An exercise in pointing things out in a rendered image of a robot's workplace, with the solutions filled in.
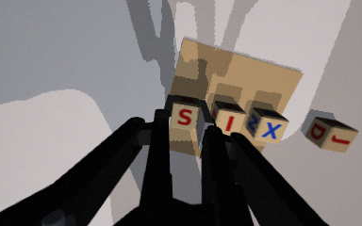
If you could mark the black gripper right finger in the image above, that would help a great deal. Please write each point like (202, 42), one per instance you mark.
(230, 161)

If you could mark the tan flat mat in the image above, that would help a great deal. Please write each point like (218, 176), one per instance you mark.
(212, 74)

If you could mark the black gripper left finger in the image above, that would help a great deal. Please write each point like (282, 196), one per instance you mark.
(76, 197)

